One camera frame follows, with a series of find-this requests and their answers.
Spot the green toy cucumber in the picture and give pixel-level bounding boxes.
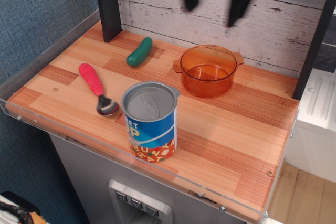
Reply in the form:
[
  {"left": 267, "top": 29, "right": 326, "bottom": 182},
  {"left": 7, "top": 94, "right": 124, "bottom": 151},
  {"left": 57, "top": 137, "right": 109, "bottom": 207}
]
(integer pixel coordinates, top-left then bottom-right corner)
[{"left": 126, "top": 37, "right": 153, "bottom": 67}]

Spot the grey toy fridge cabinet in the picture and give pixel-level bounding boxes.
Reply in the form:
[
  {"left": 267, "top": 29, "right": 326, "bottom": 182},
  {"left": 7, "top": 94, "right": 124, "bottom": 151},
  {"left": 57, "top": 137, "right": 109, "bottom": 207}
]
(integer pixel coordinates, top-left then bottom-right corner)
[{"left": 50, "top": 135, "right": 243, "bottom": 223}]

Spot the orange transparent plastic pot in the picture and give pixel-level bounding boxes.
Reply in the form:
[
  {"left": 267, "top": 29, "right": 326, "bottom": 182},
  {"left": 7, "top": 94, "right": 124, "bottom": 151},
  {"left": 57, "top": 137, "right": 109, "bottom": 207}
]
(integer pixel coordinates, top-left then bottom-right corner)
[{"left": 173, "top": 45, "right": 245, "bottom": 98}]

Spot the orange black object corner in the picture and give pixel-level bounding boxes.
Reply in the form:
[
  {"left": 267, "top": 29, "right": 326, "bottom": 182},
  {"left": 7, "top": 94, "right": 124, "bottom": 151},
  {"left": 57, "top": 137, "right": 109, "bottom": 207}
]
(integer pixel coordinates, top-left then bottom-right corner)
[{"left": 1, "top": 191, "right": 48, "bottom": 223}]

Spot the clear acrylic table guard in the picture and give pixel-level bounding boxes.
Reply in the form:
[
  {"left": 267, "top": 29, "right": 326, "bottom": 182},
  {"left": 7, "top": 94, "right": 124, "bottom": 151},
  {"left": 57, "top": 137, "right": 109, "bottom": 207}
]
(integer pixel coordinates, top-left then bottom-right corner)
[{"left": 1, "top": 8, "right": 298, "bottom": 223}]

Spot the red handled metal spoon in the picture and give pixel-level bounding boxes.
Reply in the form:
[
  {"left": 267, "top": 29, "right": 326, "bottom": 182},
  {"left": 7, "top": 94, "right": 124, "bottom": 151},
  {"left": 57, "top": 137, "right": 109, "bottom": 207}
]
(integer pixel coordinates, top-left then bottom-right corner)
[{"left": 79, "top": 63, "right": 119, "bottom": 116}]

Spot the blue soup can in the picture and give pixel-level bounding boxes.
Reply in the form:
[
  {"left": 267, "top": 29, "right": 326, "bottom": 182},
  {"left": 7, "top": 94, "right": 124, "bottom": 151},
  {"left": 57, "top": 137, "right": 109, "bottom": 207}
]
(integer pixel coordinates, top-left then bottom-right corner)
[{"left": 121, "top": 81, "right": 180, "bottom": 163}]

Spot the dark grey post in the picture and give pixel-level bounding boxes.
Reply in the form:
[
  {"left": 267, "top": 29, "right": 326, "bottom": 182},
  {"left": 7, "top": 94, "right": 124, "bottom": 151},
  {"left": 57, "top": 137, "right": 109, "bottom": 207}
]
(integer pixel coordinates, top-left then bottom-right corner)
[
  {"left": 98, "top": 0, "right": 122, "bottom": 42},
  {"left": 292, "top": 0, "right": 335, "bottom": 101}
]

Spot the dark grey left post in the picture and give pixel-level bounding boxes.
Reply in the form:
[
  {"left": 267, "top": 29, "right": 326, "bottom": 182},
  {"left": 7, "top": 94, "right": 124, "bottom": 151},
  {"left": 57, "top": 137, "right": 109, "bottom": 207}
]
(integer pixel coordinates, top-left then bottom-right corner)
[{"left": 98, "top": 0, "right": 122, "bottom": 42}]

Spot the dark grey right post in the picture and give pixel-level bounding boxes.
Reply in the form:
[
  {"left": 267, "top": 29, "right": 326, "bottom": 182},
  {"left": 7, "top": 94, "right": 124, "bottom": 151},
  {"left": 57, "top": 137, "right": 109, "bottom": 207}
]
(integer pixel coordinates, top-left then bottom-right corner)
[{"left": 292, "top": 0, "right": 335, "bottom": 101}]

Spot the silver ice dispenser panel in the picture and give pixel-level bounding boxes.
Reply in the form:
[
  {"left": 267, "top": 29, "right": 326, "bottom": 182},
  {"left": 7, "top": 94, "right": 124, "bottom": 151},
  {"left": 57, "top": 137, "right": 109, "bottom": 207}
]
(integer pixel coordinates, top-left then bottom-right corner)
[{"left": 108, "top": 179, "right": 173, "bottom": 223}]

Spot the white toy sink unit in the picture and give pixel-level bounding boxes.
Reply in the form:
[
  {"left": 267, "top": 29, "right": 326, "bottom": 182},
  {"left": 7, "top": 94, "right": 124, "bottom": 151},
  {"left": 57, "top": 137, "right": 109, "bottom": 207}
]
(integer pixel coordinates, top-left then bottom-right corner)
[{"left": 285, "top": 69, "right": 335, "bottom": 182}]

